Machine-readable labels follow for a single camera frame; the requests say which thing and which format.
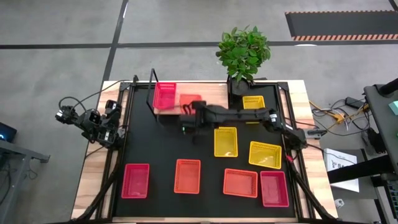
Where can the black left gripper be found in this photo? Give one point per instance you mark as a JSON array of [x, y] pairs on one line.
[[112, 109]]

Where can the black floor power supply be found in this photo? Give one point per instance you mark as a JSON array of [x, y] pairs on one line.
[[373, 141]]

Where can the green leafy plant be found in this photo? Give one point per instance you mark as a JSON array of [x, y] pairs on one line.
[[242, 53]]

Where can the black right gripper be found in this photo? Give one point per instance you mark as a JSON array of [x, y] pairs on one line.
[[206, 116]]

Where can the white cardboard box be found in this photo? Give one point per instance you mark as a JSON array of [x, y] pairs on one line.
[[334, 157]]

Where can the teal object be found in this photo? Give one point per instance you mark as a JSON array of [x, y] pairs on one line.
[[394, 108]]

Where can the black hazard-striped floor mat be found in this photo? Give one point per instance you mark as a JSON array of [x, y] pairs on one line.
[[342, 25]]

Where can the black power adapter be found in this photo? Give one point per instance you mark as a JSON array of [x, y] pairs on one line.
[[353, 102]]

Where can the black side desk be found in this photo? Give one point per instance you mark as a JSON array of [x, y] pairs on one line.
[[382, 124]]

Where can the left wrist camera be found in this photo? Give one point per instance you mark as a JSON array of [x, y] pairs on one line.
[[94, 117]]

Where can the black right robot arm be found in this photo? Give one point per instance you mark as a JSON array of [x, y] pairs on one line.
[[248, 115]]

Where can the black pole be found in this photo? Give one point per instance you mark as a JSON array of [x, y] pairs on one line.
[[388, 87]]

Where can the small white floor object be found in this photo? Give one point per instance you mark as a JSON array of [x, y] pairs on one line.
[[339, 203]]

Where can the orange plastic basket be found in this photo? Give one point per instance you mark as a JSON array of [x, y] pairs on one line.
[[187, 177], [186, 99], [240, 183]]

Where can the black plant pot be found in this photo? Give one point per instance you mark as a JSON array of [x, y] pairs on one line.
[[238, 89]]

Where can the yellow plastic basket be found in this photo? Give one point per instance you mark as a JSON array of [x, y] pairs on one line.
[[253, 102], [226, 143], [265, 155]]

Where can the dark device with blue light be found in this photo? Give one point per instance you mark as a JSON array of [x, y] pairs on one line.
[[7, 132]]

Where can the grey desk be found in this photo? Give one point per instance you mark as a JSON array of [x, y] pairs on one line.
[[18, 152]]

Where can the black metal table frame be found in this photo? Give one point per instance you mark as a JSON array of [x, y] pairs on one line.
[[125, 86]]

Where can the red plastic basket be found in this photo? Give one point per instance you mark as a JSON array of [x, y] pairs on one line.
[[164, 98], [135, 182], [274, 189]]

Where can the small red clip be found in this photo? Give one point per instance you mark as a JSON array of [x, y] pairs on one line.
[[289, 159]]

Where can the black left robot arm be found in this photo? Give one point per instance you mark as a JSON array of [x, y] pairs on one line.
[[70, 115]]

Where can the black slotted rack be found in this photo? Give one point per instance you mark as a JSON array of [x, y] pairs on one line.
[[392, 199]]

